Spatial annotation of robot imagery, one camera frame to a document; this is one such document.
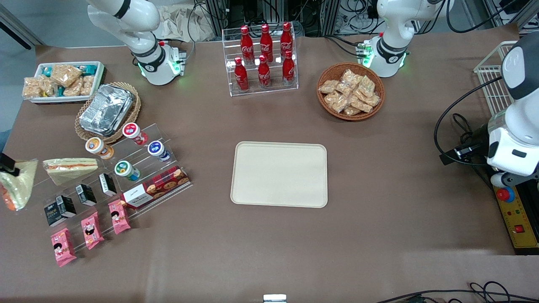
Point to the yellow control box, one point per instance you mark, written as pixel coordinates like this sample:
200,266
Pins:
520,229

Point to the beige plastic tray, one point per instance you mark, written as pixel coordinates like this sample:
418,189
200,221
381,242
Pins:
279,174

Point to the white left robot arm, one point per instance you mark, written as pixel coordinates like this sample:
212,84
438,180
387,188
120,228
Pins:
391,25

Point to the red cola bottle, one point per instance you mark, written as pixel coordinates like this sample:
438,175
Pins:
286,38
288,70
264,74
241,76
246,44
266,42

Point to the triangle sandwich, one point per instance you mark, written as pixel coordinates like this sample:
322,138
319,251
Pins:
19,185
69,170

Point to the grey metal frame bar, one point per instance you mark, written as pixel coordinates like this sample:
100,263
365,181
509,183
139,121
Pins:
17,26

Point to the white plastic snack bin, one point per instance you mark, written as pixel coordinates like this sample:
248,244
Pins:
99,78

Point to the teal snack packet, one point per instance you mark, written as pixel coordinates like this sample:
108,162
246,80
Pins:
47,71
89,70

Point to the red lid yogurt cup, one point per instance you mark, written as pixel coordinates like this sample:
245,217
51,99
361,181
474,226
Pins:
134,131

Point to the blue lid yogurt cup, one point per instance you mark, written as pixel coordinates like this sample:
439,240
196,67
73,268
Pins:
157,149

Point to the small black carton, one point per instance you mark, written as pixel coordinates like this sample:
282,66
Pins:
86,195
67,205
107,184
54,215

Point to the aluminium frame rack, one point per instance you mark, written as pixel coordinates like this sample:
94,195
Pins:
320,12

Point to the round brown wicker basket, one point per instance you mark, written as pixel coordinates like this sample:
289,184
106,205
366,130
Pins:
326,107

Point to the puffed rice cake packet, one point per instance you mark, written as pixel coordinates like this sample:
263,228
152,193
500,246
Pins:
49,87
66,75
87,85
32,88
73,88

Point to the oval brown wicker basket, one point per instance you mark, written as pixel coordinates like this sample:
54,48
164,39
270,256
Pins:
135,107

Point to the clear wrapped cracker packet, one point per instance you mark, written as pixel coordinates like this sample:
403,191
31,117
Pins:
372,100
328,86
352,111
340,106
349,77
361,104
366,86
332,98

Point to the pink snack packet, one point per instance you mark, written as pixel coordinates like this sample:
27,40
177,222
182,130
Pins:
119,216
63,247
92,230

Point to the green lid yogurt cup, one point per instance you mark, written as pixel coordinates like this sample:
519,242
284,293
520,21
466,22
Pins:
124,169

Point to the orange lid yogurt cup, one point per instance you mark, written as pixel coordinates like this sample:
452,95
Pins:
97,147

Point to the crumpled beige cloth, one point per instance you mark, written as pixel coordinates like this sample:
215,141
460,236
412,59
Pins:
177,25

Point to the red cookie box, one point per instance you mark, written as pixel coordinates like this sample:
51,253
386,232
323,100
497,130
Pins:
156,187

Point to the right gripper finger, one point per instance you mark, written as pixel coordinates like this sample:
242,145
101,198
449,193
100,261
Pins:
7,164

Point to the clear acrylic stepped display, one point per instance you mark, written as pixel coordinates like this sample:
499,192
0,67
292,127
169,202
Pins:
139,155

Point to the aluminium profile beam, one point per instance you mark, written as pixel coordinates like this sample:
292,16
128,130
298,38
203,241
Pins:
524,12

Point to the stacked foil containers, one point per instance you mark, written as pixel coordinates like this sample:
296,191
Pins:
105,109

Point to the clear acrylic bottle rack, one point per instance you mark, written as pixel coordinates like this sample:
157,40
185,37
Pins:
236,50

